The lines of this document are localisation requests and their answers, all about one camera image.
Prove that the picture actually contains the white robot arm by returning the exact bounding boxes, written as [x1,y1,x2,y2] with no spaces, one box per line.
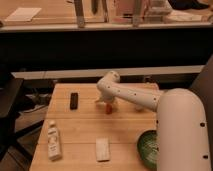
[97,71,213,171]

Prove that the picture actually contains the black rectangular remote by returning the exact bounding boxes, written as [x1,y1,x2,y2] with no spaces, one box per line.
[70,92,78,110]

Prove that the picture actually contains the white paper cup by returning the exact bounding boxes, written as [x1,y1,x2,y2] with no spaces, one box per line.
[135,105,145,112]

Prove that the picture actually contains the green ribbed bowl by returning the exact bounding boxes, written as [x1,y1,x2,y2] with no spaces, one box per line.
[137,130,158,171]

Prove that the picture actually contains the white plastic bottle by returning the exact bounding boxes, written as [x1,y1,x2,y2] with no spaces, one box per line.
[47,120,62,161]

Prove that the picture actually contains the black office chair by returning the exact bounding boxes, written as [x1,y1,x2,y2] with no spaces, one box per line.
[0,64,44,162]

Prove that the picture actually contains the white paper sheet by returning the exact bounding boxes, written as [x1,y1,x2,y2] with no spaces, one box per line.
[5,7,41,22]

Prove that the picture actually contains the grey metal post left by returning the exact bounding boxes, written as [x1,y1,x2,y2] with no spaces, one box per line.
[74,0,85,28]

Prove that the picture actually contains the grey metal post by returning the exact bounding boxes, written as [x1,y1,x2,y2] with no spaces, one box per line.
[132,0,142,27]
[74,0,85,28]

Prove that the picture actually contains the grey metal post right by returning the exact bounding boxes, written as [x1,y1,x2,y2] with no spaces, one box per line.
[132,0,142,27]

